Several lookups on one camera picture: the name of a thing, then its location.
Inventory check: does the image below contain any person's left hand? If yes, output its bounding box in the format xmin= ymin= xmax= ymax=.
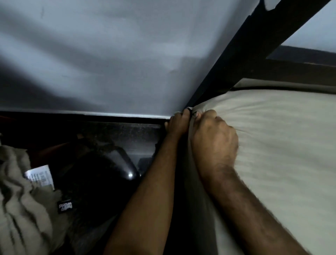
xmin=164 ymin=108 xmax=191 ymax=140

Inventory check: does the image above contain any person's left forearm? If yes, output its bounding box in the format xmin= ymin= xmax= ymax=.
xmin=104 ymin=134 xmax=189 ymax=255

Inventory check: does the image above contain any person's right hand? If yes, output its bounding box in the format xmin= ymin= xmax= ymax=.
xmin=189 ymin=109 xmax=239 ymax=179

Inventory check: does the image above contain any plain taupe bed sheet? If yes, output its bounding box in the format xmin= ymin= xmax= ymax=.
xmin=181 ymin=78 xmax=336 ymax=255

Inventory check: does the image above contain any person's right forearm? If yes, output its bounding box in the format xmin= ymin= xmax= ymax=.
xmin=199 ymin=165 xmax=310 ymax=255

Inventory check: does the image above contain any dark wooden bed frame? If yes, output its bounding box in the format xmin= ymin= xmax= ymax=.
xmin=183 ymin=0 xmax=336 ymax=111

